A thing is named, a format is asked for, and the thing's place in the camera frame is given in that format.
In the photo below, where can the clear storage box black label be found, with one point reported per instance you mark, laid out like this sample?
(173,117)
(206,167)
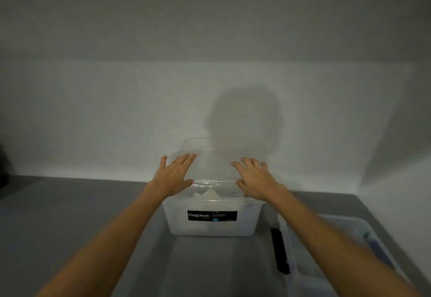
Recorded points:
(212,226)

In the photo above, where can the person's left forearm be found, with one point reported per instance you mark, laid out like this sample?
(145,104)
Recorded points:
(111,236)

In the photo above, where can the person's right forearm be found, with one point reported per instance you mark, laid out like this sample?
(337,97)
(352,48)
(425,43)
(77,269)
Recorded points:
(330,246)

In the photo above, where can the white item in box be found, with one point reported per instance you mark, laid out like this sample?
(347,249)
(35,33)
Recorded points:
(205,194)

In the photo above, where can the blue item in box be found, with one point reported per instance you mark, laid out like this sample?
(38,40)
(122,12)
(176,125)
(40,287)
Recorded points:
(378,248)

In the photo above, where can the person's left little finger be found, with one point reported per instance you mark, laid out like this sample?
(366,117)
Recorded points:
(164,163)

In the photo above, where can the clear plastic box lid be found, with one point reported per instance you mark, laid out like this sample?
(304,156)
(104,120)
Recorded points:
(215,169)

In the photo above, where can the person's right hand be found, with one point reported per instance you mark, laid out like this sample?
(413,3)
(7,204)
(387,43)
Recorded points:
(257,180)

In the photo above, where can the person's left hand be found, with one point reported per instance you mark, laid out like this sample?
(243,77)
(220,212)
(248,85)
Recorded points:
(170,177)

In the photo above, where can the person's right thumb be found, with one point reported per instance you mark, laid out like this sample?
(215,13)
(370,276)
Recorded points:
(242,184)

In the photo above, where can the person's right little finger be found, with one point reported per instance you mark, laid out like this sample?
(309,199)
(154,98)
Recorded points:
(265,167)

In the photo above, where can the person's left thumb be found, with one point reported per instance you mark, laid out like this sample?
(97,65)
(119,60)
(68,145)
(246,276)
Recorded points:
(187,183)

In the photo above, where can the person's right middle finger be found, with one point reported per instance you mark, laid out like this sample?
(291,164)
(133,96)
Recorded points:
(248,164)

